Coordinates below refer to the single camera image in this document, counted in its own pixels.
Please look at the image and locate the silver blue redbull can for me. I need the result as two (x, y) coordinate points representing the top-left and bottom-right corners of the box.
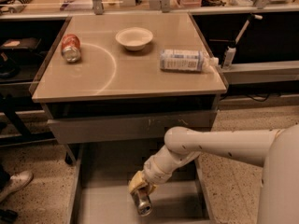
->
(131, 189), (152, 217)

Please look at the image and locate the grey drawer cabinet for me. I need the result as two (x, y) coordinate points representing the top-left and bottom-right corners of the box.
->
(31, 12), (228, 165)

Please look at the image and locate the red soda can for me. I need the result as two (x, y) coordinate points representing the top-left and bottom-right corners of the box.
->
(61, 34), (81, 63)

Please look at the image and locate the white sneaker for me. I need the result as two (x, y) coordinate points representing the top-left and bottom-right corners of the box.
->
(0, 171), (34, 203)

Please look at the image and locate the grey top drawer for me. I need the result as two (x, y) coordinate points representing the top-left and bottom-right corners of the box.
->
(48, 110), (216, 144)

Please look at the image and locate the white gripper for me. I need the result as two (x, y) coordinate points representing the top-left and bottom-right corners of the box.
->
(128, 156), (172, 195)

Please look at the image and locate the clear plastic water bottle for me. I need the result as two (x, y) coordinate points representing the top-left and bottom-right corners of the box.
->
(160, 49), (219, 73)

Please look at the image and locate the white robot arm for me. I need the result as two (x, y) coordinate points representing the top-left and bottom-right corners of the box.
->
(128, 125), (299, 224)

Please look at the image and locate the white paper bowl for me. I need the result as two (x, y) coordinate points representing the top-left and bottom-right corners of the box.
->
(115, 27), (153, 51)

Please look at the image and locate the grey open middle drawer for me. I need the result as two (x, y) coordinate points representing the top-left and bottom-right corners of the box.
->
(72, 140), (214, 224)

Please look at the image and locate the white tube with black cap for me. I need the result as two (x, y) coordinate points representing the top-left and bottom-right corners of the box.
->
(221, 14), (263, 70)

